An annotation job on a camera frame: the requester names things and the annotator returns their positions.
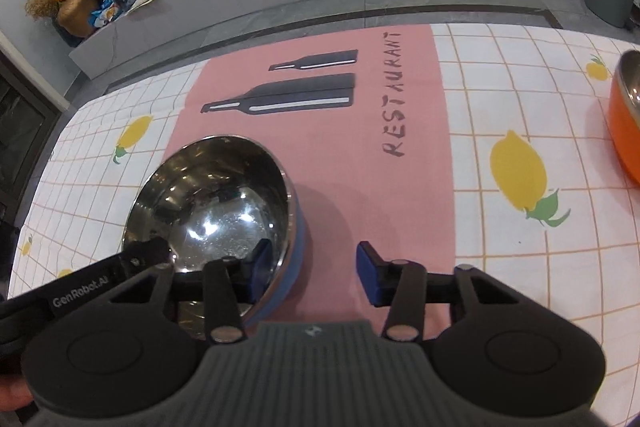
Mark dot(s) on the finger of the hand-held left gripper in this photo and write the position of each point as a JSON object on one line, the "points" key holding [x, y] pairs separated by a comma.
{"points": [[145, 254]]}

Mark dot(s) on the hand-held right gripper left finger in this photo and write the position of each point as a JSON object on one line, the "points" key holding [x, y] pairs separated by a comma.
{"points": [[260, 269]]}

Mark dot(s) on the blue snack packets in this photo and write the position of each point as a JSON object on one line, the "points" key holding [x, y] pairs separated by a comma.
{"points": [[107, 9]]}

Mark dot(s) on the pink placemat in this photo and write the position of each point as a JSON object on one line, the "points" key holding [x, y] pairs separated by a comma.
{"points": [[340, 187]]}

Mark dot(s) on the orange steel bowl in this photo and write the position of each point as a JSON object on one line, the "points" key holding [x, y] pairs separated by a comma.
{"points": [[625, 127]]}

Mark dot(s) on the lemon print tablecloth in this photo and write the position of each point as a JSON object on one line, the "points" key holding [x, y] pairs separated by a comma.
{"points": [[500, 257]]}

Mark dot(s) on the blue steel bowl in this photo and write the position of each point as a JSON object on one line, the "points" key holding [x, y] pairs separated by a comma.
{"points": [[215, 197]]}

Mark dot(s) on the person's left hand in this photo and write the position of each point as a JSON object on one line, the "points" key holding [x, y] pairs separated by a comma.
{"points": [[12, 394]]}

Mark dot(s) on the dark glass cabinet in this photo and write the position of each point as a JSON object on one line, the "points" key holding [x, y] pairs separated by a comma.
{"points": [[22, 132]]}

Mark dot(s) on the golden vase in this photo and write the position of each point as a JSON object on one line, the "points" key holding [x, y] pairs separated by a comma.
{"points": [[75, 12]]}

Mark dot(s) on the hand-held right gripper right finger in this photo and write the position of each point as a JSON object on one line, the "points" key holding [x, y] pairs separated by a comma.
{"points": [[367, 274]]}

